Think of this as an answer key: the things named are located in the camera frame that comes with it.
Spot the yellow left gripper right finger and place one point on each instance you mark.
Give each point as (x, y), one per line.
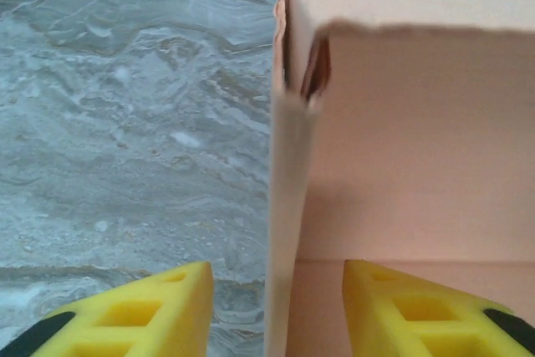
(368, 311)

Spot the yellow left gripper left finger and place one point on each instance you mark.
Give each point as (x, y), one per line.
(188, 311)

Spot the salmon pink paper box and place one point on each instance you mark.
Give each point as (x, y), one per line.
(418, 144)

